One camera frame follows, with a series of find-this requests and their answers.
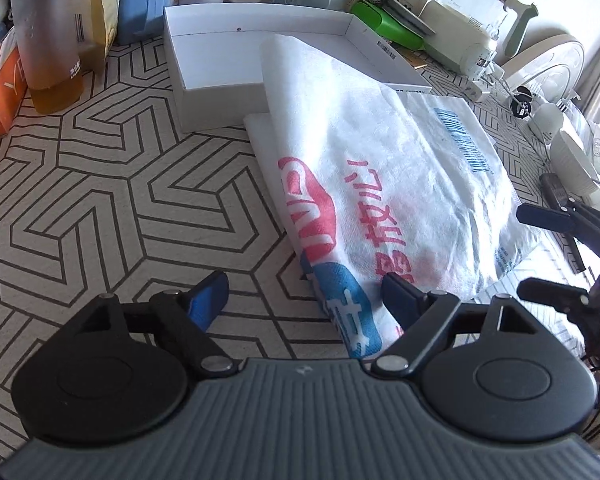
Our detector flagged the white rounded device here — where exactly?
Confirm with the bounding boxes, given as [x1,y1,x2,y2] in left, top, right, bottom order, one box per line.
[530,102,568,148]

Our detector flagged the orange cardboard box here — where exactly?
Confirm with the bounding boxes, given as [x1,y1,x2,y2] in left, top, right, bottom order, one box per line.
[0,27,31,146]

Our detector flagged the green plastic case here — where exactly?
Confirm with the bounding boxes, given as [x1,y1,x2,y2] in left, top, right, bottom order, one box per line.
[350,0,431,52]

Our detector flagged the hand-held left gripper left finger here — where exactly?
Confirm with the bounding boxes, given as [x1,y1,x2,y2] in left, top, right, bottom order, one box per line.
[77,270,233,378]

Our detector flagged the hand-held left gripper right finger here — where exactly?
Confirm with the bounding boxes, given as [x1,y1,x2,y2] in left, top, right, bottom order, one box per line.
[371,273,541,377]

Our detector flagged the white printed shopping bag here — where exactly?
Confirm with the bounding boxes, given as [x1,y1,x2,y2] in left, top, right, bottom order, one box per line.
[243,34,588,361]

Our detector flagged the black round plug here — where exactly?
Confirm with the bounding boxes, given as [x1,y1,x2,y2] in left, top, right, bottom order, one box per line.
[509,86,535,117]

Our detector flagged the black smartphone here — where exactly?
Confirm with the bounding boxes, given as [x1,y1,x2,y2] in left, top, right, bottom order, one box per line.
[540,172,588,273]

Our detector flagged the cream snack bag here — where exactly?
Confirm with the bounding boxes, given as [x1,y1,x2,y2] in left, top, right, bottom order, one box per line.
[72,0,123,68]

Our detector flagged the black cable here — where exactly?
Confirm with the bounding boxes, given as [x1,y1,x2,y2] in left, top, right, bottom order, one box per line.
[577,345,600,441]

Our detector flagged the cream kettle base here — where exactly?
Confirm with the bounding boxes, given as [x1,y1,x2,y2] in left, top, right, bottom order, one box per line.
[420,0,501,78]

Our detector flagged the frosted bottle gold cap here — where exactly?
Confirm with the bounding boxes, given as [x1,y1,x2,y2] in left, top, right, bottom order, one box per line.
[9,0,86,113]

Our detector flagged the blue plastic jug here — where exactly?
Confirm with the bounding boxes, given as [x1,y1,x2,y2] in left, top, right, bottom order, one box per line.
[117,0,181,46]

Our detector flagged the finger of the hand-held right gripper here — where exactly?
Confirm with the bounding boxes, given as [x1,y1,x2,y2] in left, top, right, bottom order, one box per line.
[517,277,592,322]
[516,199,600,256]

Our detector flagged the geometric patterned tablecloth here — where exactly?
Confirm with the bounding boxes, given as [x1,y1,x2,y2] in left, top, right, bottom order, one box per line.
[0,0,600,480]

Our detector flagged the dark grey flat device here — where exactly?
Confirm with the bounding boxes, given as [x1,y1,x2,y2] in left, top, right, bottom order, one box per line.
[357,0,433,36]

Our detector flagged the white tablet box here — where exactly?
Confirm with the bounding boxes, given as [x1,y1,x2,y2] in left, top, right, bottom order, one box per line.
[162,2,433,133]

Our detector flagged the white desk fan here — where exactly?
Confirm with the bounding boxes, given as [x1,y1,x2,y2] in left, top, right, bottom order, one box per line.
[497,34,587,106]

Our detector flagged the white charger adapter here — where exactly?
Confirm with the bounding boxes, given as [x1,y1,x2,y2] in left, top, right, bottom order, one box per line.
[462,80,491,102]

